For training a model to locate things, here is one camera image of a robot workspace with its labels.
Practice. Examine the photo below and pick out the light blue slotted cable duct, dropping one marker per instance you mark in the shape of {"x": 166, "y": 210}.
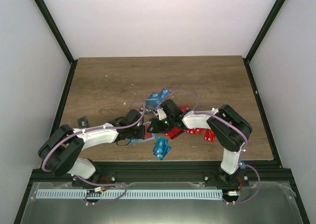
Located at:
{"x": 199, "y": 194}

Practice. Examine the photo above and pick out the red VIP card far right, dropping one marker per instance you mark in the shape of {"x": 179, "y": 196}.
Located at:
{"x": 209, "y": 135}

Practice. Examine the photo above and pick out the black card beside blue pile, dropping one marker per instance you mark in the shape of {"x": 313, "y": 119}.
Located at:
{"x": 149, "y": 110}

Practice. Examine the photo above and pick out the blue card with stripe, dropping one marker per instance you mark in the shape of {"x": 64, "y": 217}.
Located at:
{"x": 154, "y": 99}

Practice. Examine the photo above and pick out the right black frame post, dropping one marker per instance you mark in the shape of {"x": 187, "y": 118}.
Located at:
{"x": 265, "y": 28}

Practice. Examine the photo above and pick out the red VIP card centre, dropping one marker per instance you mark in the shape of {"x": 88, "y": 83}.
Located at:
{"x": 174, "y": 133}

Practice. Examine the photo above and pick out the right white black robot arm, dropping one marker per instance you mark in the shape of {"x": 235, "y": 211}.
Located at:
{"x": 231, "y": 130}

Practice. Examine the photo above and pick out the black aluminium front rail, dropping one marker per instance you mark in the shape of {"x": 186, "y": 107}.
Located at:
{"x": 188, "y": 171}

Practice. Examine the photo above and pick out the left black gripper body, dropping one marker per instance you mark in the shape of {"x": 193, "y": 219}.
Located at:
{"x": 134, "y": 134}

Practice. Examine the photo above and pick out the blue card centre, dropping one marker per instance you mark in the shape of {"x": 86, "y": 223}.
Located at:
{"x": 161, "y": 142}

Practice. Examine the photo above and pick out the teal leather card holder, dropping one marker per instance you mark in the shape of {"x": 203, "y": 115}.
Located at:
{"x": 139, "y": 140}

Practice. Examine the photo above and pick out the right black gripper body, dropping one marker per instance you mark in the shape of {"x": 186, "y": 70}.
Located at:
{"x": 164, "y": 128}

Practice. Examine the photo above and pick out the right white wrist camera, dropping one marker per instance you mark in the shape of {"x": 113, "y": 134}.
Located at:
{"x": 160, "y": 114}

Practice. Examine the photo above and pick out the black frame post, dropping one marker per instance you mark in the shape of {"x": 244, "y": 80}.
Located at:
{"x": 265, "y": 28}
{"x": 54, "y": 29}

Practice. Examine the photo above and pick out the grey metal tray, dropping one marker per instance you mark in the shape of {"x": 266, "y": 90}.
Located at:
{"x": 263, "y": 203}

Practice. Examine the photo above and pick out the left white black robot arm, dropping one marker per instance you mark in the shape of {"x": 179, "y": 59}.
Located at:
{"x": 60, "y": 153}

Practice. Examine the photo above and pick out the left black frame post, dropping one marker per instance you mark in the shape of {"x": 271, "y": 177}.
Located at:
{"x": 54, "y": 29}

